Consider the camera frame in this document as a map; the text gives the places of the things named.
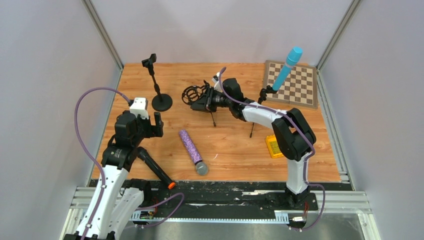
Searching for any tripod stand with shock mount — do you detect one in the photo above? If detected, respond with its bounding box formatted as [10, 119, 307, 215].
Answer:
[181, 80, 217, 127]

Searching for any black tripod clip stand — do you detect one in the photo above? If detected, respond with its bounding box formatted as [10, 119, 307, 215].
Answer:
[249, 85, 279, 139]

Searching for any purple glitter microphone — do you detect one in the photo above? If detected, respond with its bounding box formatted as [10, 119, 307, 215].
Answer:
[178, 129, 209, 176]

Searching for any blue toy microphone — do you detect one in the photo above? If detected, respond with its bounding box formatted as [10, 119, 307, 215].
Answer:
[272, 46, 303, 91]

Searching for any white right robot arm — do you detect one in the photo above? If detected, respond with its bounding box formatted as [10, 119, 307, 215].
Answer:
[181, 78, 317, 205]

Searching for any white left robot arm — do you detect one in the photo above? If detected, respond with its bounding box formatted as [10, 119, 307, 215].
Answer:
[64, 110, 164, 240]

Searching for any round base microphone stand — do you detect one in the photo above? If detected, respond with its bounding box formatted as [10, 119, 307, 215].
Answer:
[141, 53, 173, 112]

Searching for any yellow toy brick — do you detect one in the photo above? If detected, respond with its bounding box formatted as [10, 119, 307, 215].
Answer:
[265, 135, 284, 159]

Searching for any wooden chessboard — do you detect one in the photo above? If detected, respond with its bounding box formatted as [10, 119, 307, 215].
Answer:
[262, 60, 319, 109]

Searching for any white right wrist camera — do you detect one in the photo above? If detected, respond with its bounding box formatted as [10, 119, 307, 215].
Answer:
[212, 75, 223, 93]

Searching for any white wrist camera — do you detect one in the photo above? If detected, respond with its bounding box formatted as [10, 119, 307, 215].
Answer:
[212, 75, 223, 93]
[129, 97, 150, 120]

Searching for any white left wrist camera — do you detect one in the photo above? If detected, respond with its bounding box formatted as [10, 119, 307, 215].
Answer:
[129, 97, 150, 120]

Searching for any black microphone orange ring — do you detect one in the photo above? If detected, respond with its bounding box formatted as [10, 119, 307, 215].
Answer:
[136, 146, 177, 191]

